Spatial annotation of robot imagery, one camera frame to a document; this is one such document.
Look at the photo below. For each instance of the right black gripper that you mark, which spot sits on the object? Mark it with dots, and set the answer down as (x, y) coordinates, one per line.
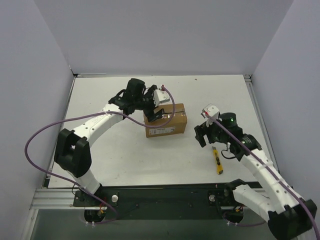
(204, 132)

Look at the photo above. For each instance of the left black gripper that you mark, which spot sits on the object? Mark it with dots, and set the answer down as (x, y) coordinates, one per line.
(151, 105)

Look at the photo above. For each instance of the brown cardboard express box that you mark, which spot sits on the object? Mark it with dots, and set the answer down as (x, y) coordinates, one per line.
(168, 124)

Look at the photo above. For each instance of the yellow utility knife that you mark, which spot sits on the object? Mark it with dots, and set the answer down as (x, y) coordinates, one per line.
(219, 167)

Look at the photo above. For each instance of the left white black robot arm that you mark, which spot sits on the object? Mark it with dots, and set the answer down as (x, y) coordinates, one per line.
(73, 147)

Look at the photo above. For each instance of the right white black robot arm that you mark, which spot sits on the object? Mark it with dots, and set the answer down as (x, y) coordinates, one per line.
(287, 214)

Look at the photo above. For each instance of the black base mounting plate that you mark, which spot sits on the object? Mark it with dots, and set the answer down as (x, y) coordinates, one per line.
(148, 211)

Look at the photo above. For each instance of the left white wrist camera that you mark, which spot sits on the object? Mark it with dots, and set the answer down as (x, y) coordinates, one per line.
(160, 97)

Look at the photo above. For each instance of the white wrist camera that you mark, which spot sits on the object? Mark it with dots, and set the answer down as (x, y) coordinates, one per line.
(210, 113)
(160, 97)

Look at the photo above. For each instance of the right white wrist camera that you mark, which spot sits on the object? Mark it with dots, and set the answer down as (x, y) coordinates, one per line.
(210, 113)

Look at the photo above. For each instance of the front aluminium rail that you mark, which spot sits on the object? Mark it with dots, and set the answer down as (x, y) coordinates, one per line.
(167, 194)

